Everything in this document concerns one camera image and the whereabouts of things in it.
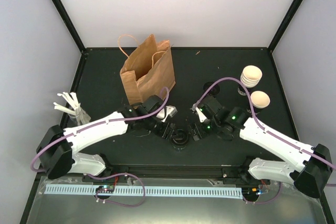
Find black cup lid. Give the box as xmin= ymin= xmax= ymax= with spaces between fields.
xmin=170 ymin=129 xmax=188 ymax=144

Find brown paper bag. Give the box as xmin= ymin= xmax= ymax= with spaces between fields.
xmin=118 ymin=34 xmax=176 ymax=104

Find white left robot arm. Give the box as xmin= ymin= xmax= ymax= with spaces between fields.
xmin=36 ymin=95 xmax=177 ymax=182

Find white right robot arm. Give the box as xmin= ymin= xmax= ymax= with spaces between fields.
xmin=192 ymin=96 xmax=333 ymax=198

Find single black paper cup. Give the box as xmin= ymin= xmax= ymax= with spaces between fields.
xmin=250 ymin=91 xmax=270 ymax=114

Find stack of black paper cups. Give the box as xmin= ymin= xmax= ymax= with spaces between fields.
xmin=240 ymin=65 xmax=263 ymax=93

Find left small circuit board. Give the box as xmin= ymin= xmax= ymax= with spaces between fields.
xmin=96 ymin=185 xmax=114 ymax=193

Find small circuit board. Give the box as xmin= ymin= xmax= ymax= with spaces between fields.
xmin=96 ymin=185 xmax=114 ymax=193
xmin=241 ymin=187 xmax=269 ymax=196

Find white wooden stirrers in glass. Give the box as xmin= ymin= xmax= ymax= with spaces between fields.
xmin=54 ymin=92 xmax=91 ymax=126

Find right small circuit board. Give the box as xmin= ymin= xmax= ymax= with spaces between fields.
xmin=241 ymin=187 xmax=269 ymax=196

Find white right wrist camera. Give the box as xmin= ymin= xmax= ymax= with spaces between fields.
xmin=191 ymin=103 xmax=208 ymax=123

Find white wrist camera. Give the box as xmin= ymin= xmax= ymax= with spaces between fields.
xmin=191 ymin=103 xmax=208 ymax=123
xmin=156 ymin=105 xmax=177 ymax=122

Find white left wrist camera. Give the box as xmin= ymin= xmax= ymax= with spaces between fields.
xmin=156 ymin=105 xmax=177 ymax=122

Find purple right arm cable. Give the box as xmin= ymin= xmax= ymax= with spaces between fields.
xmin=193 ymin=77 xmax=336 ymax=205

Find black front aluminium rail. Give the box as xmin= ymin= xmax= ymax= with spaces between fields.
xmin=99 ymin=164 xmax=253 ymax=183

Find white slotted cable duct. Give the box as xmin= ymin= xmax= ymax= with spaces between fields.
xmin=44 ymin=184 xmax=243 ymax=199

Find black frame post right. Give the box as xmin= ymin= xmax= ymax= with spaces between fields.
xmin=268 ymin=0 xmax=303 ymax=53

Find black frame post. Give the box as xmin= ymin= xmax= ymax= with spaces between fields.
xmin=51 ymin=0 xmax=86 ymax=53
xmin=268 ymin=0 xmax=303 ymax=53

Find black frame post left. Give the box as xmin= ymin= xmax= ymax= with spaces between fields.
xmin=51 ymin=0 xmax=86 ymax=53

